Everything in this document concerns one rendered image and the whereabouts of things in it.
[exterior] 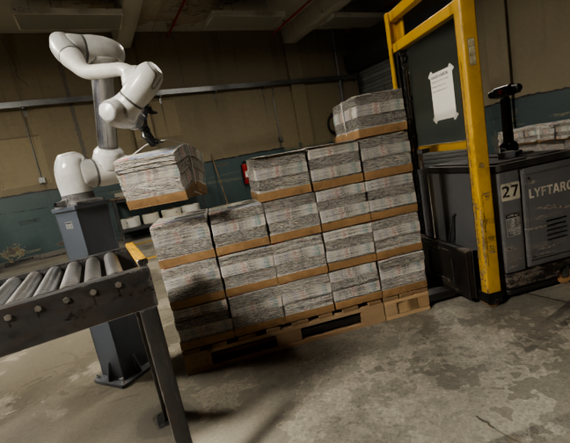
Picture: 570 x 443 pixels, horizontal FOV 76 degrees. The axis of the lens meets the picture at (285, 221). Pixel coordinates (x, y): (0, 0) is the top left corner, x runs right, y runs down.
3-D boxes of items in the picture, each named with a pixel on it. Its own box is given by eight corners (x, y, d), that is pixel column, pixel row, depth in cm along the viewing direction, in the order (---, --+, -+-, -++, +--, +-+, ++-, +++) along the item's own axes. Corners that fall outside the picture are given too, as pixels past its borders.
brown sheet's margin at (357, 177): (296, 188, 232) (295, 181, 231) (339, 179, 237) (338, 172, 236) (314, 191, 195) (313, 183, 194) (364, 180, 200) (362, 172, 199)
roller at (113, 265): (115, 265, 149) (118, 252, 149) (124, 291, 108) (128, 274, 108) (102, 262, 147) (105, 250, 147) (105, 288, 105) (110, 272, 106)
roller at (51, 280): (45, 269, 138) (51, 280, 139) (25, 301, 96) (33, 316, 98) (59, 263, 140) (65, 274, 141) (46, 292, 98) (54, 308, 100)
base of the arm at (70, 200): (46, 210, 189) (43, 199, 188) (85, 202, 208) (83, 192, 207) (67, 206, 180) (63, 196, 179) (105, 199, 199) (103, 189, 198)
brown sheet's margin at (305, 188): (251, 198, 227) (250, 191, 226) (295, 188, 232) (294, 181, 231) (259, 202, 190) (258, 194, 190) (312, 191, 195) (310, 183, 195)
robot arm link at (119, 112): (129, 135, 153) (149, 112, 151) (108, 130, 138) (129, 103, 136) (111, 119, 153) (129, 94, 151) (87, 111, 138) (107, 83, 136)
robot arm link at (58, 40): (57, 41, 157) (90, 44, 166) (41, 22, 164) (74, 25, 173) (57, 70, 165) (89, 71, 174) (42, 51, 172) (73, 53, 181)
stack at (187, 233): (191, 344, 233) (159, 217, 219) (361, 299, 251) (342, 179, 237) (186, 376, 195) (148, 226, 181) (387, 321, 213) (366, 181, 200)
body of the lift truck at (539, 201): (435, 270, 277) (423, 165, 264) (498, 254, 286) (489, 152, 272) (507, 301, 209) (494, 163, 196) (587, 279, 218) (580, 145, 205)
